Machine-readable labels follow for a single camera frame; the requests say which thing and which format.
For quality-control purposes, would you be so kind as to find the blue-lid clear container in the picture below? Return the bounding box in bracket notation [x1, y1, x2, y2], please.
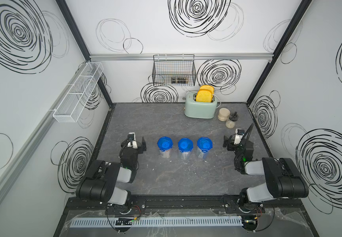
[196, 137, 213, 160]
[157, 136, 173, 159]
[178, 138, 194, 161]

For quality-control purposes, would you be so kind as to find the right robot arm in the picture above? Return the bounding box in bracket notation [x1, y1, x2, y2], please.
[223, 124, 309, 213]

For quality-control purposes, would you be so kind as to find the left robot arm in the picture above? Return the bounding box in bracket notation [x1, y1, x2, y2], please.
[76, 133, 147, 214]

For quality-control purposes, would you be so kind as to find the black-cap glass bottle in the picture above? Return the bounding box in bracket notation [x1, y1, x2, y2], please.
[225, 112, 239, 129]

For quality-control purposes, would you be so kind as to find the beige round jar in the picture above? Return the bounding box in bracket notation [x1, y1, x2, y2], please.
[217, 108, 230, 121]

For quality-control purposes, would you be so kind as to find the mint green toaster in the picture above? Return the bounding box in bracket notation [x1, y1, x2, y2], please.
[184, 91, 221, 119]

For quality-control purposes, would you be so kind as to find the front yellow toast slice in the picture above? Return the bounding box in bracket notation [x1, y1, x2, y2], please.
[196, 89, 213, 103]

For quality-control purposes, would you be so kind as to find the yellow toast slice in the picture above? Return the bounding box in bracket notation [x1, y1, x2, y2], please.
[196, 89, 213, 103]
[200, 85, 214, 94]

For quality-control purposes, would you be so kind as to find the back yellow toast slice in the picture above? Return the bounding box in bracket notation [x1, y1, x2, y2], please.
[200, 85, 214, 94]

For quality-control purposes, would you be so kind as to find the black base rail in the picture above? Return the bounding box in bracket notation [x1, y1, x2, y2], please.
[63, 195, 302, 215]

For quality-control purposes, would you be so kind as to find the white slotted cable duct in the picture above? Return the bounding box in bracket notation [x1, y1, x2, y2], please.
[70, 216, 243, 228]

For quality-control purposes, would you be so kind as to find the black wire wall basket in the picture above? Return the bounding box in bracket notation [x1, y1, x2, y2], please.
[152, 54, 197, 87]

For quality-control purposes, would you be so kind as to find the white mesh wall shelf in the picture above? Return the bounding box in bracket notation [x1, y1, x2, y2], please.
[53, 62, 103, 123]

